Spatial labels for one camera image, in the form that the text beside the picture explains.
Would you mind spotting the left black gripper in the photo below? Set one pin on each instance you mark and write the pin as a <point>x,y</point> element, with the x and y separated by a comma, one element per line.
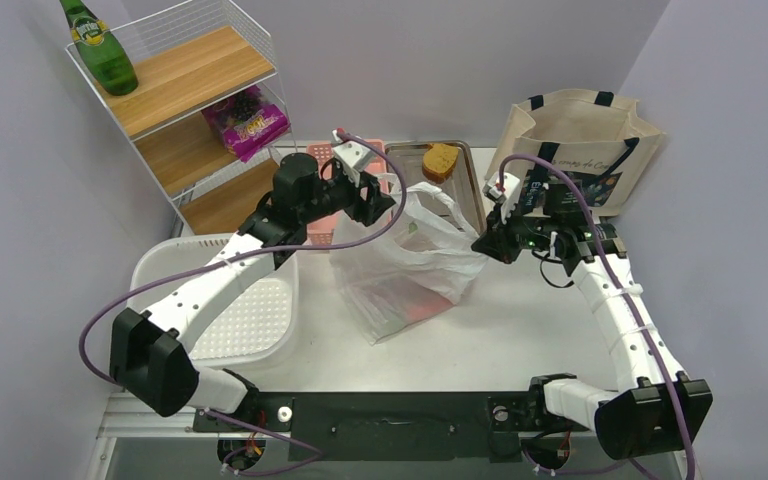
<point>373,201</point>

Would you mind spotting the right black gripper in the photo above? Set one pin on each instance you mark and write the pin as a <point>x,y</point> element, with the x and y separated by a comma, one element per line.
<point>497,241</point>

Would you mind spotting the white plastic grocery bag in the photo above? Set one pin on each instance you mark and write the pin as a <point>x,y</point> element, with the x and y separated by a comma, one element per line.
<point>417,269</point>

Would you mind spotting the beige canvas tote bag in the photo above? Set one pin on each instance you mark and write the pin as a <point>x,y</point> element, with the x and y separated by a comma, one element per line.
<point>595,137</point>

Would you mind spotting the white plastic basin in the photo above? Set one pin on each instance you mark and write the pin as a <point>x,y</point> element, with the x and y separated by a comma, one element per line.
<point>257,329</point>

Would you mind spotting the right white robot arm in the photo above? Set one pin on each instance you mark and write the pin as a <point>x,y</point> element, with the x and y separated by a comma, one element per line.
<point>656,406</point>

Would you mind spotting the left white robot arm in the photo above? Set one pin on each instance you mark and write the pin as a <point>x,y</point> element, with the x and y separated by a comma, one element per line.
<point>150,349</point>

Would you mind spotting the pink plastic basket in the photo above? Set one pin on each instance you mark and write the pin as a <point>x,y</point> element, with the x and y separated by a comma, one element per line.
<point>321,231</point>

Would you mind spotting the stainless steel tray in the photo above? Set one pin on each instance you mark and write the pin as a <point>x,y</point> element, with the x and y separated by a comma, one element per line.
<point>461,185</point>

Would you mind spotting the brown bread slice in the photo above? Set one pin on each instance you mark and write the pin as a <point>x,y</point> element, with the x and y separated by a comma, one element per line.
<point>439,162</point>

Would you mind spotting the purple snack packet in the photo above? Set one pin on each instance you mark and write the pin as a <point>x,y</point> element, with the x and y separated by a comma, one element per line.
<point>246,122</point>

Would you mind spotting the green glass bottle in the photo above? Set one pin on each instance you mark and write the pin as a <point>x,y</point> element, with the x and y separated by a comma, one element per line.
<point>99,49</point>

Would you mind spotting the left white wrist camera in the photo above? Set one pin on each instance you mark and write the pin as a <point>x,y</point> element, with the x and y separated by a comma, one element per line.
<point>353,156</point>

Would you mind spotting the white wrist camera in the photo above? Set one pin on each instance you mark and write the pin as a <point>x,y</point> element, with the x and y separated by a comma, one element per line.
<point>508,194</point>
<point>353,156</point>

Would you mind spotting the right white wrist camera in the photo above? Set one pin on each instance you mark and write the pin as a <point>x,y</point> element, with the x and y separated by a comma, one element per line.
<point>508,194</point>

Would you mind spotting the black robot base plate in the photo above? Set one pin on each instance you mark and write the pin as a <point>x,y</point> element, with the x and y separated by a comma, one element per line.
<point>408,426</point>

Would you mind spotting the white wire wooden shelf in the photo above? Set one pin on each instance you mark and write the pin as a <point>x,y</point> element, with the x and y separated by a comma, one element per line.
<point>188,57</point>

